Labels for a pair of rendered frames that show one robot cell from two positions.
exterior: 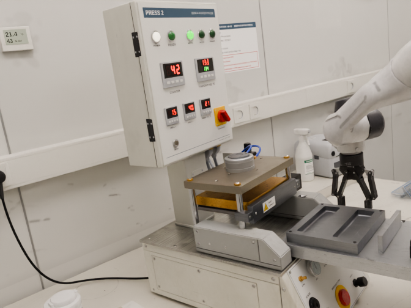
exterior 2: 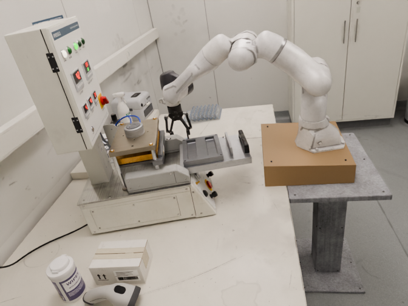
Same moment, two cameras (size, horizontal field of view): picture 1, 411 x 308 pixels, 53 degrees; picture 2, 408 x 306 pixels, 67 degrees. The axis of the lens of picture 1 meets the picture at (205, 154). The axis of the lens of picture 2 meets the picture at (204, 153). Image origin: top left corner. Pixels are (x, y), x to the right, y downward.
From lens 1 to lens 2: 0.52 m
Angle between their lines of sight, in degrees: 41
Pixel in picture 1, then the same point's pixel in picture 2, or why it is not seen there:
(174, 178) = (85, 153)
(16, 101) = not seen: outside the picture
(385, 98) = (202, 73)
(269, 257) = (182, 178)
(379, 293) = (217, 175)
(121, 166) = (10, 158)
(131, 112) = (54, 115)
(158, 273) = (97, 220)
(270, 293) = (185, 197)
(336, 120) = (173, 88)
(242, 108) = not seen: hidden behind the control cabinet
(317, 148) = (130, 104)
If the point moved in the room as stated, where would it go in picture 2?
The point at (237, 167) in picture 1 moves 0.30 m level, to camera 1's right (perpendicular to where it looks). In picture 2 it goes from (137, 133) to (191, 106)
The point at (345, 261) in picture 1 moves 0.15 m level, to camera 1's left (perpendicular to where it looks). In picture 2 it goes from (218, 165) to (192, 183)
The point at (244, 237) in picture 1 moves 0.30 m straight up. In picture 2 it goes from (164, 173) to (146, 100)
